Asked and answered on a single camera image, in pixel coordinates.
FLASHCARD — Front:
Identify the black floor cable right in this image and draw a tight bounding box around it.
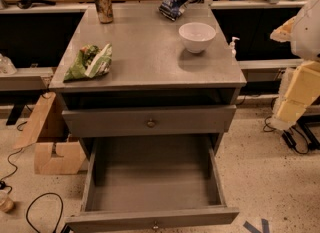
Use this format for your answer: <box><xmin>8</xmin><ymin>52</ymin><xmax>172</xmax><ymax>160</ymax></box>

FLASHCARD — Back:
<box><xmin>262</xmin><ymin>96</ymin><xmax>317</xmax><ymax>156</ymax></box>

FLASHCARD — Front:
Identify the grey open middle drawer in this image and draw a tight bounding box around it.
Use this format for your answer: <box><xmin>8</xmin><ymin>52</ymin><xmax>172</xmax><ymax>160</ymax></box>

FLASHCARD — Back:
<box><xmin>66</xmin><ymin>134</ymin><xmax>239</xmax><ymax>233</ymax></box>

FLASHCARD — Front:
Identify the white pump bottle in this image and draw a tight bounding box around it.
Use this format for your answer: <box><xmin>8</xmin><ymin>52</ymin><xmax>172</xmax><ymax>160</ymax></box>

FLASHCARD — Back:
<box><xmin>229</xmin><ymin>37</ymin><xmax>240</xmax><ymax>58</ymax></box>

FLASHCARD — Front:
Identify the grey drawer cabinet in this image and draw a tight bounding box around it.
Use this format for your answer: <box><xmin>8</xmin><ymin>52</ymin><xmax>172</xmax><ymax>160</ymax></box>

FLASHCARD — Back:
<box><xmin>50</xmin><ymin>3</ymin><xmax>246</xmax><ymax>152</ymax></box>

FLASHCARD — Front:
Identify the gold soda can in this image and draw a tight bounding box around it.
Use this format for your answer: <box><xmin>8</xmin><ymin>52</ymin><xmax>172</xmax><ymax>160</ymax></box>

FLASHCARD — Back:
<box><xmin>94</xmin><ymin>0</ymin><xmax>113</xmax><ymax>24</ymax></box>

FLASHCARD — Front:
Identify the grey top drawer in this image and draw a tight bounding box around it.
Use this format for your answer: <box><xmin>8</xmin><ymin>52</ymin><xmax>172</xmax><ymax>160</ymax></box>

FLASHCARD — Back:
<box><xmin>62</xmin><ymin>105</ymin><xmax>236</xmax><ymax>138</ymax></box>

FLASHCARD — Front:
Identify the black floor cable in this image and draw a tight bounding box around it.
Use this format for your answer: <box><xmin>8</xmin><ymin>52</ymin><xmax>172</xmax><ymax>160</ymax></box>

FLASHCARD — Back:
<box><xmin>0</xmin><ymin>103</ymin><xmax>64</xmax><ymax>233</ymax></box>
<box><xmin>262</xmin><ymin>96</ymin><xmax>317</xmax><ymax>156</ymax></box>

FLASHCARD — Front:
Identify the black floor cable left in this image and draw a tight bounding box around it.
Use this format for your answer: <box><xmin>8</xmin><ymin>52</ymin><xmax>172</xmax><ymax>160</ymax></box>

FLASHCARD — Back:
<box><xmin>0</xmin><ymin>103</ymin><xmax>64</xmax><ymax>233</ymax></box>

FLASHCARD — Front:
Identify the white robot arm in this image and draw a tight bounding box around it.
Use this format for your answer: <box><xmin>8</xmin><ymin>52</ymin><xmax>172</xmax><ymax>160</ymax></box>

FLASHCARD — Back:
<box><xmin>270</xmin><ymin>0</ymin><xmax>320</xmax><ymax>130</ymax></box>

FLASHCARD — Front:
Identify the wooden block stand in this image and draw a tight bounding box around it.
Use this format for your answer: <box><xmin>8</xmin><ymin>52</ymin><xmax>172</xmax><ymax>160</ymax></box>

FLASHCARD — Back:
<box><xmin>13</xmin><ymin>92</ymin><xmax>86</xmax><ymax>175</ymax></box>

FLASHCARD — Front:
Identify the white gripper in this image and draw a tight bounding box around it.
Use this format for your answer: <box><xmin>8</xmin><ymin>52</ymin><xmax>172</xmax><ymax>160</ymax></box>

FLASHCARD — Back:
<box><xmin>270</xmin><ymin>17</ymin><xmax>320</xmax><ymax>130</ymax></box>

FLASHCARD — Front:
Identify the green jalapeno chip bag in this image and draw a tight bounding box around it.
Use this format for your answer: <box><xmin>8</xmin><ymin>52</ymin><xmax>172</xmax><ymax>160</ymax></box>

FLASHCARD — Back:
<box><xmin>64</xmin><ymin>43</ymin><xmax>112</xmax><ymax>81</ymax></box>

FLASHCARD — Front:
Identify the white ceramic bowl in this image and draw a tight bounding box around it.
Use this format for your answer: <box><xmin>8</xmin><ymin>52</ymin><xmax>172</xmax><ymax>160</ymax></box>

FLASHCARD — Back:
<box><xmin>179</xmin><ymin>22</ymin><xmax>216</xmax><ymax>53</ymax></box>

